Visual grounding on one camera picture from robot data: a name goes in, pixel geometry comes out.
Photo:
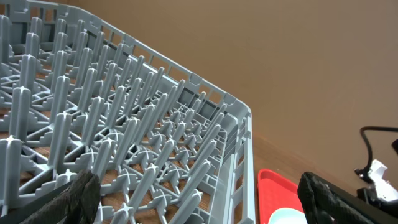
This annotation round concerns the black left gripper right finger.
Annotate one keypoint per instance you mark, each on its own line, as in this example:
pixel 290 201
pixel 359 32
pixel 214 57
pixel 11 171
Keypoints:
pixel 324 202

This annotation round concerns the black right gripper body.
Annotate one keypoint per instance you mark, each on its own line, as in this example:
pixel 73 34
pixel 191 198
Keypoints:
pixel 368 194

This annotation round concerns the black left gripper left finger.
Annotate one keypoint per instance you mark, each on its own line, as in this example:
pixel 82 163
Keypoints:
pixel 74 202

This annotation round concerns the light blue plate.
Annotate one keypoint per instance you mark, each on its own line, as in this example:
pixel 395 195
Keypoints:
pixel 287 216

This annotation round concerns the red plastic tray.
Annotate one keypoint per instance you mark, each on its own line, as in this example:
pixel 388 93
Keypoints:
pixel 274 192

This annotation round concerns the grey dishwasher rack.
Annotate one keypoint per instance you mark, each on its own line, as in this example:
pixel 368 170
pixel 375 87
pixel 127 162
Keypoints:
pixel 79 94

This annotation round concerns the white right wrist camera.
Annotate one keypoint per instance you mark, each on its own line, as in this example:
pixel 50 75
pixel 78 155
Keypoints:
pixel 384 190

